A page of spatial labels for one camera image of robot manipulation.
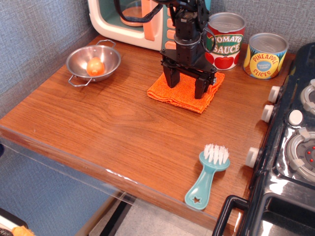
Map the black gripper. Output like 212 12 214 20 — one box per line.
160 34 217 99

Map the orange towel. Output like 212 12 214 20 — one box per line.
147 72 225 114

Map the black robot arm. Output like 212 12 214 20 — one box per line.
156 0 217 99

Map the red tomato sauce can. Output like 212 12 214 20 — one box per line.
205 12 246 70

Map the yellow pineapple slices can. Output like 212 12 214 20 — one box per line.
243 32 289 80

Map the teal scrub brush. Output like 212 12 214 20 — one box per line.
185 144 230 210

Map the white stove knob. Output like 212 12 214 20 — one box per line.
261 105 274 123
245 147 259 168
268 86 281 103

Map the orange toy onion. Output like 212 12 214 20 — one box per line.
86 57 105 77

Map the teal toy microwave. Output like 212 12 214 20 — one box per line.
87 0 212 52

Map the small metal bowl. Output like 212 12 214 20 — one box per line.
66 39 121 88

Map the black toy stove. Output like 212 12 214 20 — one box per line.
213 43 315 236

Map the orange fuzzy object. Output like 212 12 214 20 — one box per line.
0 226 35 236

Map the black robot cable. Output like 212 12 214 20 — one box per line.
113 0 164 24

